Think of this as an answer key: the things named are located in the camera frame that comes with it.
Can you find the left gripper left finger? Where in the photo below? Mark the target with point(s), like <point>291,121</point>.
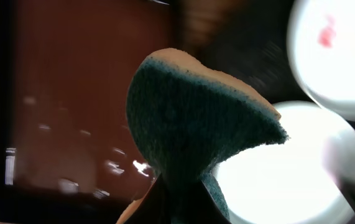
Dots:
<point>152,208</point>

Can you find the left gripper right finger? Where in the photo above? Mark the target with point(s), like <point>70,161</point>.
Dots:
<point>204,209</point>

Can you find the light blue plate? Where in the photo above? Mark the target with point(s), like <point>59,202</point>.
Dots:
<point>298,181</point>
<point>321,52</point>

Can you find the green yellow sponge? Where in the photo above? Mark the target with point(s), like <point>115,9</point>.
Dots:
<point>186,118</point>

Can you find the rectangular black brown tray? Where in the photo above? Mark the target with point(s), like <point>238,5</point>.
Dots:
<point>66,153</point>

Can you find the round black tray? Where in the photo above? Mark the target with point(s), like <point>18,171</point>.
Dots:
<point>253,48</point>

